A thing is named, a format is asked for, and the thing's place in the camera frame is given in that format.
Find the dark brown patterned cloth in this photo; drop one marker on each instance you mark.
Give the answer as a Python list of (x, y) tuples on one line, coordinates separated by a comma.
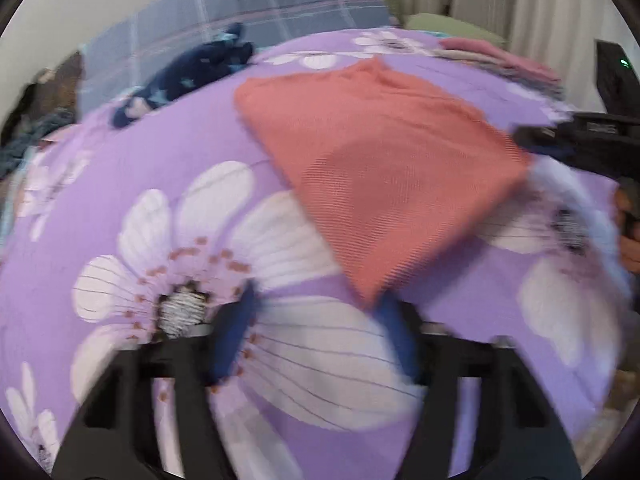
[(65, 85)]

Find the navy star print garment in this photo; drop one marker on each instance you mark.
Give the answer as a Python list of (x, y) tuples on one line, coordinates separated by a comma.
[(195, 67)]

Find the purple floral blanket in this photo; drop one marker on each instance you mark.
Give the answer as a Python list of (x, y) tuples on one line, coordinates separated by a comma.
[(150, 135)]

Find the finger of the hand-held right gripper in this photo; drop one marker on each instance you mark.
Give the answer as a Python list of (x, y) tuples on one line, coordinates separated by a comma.
[(545, 140)]

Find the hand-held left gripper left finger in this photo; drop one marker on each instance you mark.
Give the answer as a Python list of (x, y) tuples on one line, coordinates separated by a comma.
[(235, 330)]

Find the coral pink knit garment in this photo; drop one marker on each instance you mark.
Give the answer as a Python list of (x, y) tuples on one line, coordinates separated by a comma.
[(390, 160)]

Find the dark blue knit cloth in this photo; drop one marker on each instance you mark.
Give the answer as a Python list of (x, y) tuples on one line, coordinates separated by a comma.
[(35, 140)]

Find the green pillow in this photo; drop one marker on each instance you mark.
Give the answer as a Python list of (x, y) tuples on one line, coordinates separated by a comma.
[(440, 22)]

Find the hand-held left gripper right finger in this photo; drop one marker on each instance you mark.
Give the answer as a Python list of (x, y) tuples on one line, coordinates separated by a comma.
[(395, 330)]

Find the blue plaid bedding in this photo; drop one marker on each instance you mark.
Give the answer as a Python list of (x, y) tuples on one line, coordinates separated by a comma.
[(250, 5)]

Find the pink folded clothes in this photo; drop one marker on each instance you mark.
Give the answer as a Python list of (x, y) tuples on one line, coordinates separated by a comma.
[(500, 57)]

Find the person's right hand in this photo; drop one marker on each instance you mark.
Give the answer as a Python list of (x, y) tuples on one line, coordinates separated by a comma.
[(630, 240)]

